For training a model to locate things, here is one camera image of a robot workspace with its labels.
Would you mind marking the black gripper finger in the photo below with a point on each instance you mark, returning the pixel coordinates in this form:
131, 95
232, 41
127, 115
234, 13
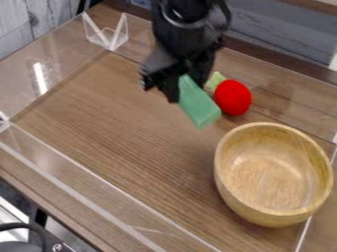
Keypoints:
200, 67
166, 82

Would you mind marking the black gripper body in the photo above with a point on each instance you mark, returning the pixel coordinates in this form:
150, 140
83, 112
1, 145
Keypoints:
187, 27

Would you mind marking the green rectangular block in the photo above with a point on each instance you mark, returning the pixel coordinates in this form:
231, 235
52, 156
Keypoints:
196, 103

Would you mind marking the brown wooden bowl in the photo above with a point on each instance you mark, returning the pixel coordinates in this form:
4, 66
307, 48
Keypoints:
273, 174

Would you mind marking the red plush strawberry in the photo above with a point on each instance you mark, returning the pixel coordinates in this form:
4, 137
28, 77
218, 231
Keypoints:
230, 94

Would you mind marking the clear acrylic corner bracket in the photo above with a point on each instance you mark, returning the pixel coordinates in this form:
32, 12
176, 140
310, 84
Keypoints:
107, 38

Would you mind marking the clear acrylic front wall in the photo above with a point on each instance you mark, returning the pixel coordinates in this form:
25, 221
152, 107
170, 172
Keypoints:
97, 210

